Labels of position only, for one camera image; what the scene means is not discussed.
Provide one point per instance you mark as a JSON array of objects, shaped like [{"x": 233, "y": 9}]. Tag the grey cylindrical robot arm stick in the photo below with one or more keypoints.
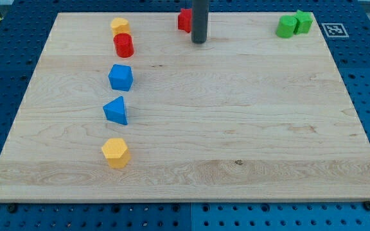
[{"x": 200, "y": 12}]

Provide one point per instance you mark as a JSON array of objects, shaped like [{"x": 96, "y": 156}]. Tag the wooden board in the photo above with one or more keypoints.
[{"x": 245, "y": 117}]

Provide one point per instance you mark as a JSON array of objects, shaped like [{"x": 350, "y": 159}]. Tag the blue triangle block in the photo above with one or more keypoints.
[{"x": 115, "y": 111}]

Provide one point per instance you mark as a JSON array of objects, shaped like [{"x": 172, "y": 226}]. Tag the blue cube block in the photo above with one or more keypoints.
[{"x": 120, "y": 77}]

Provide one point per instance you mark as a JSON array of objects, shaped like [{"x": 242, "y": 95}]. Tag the yellow hexagon block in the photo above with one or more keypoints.
[{"x": 116, "y": 152}]

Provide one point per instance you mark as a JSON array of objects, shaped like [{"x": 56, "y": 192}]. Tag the red cylinder block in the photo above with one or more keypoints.
[{"x": 124, "y": 45}]

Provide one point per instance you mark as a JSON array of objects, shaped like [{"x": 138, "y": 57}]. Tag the red star block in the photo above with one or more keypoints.
[{"x": 184, "y": 20}]

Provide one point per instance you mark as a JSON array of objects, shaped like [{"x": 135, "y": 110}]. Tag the yellow heart block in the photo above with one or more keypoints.
[{"x": 120, "y": 25}]

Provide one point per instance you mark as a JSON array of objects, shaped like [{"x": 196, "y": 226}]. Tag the green cylinder block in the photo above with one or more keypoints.
[{"x": 286, "y": 26}]

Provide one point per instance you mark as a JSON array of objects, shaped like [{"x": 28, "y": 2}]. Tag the green star block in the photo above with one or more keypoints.
[{"x": 304, "y": 22}]

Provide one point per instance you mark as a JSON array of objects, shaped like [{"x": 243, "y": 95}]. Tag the white fiducial marker tag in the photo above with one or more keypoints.
[{"x": 334, "y": 30}]

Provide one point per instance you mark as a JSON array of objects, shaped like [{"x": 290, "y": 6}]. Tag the black bolt left front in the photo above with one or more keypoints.
[{"x": 12, "y": 208}]

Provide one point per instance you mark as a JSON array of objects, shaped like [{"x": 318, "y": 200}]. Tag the black bolt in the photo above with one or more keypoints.
[
  {"x": 366, "y": 205},
  {"x": 12, "y": 208}
]

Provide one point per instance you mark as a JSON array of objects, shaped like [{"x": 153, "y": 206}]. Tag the black bolt right front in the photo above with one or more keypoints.
[{"x": 366, "y": 205}]

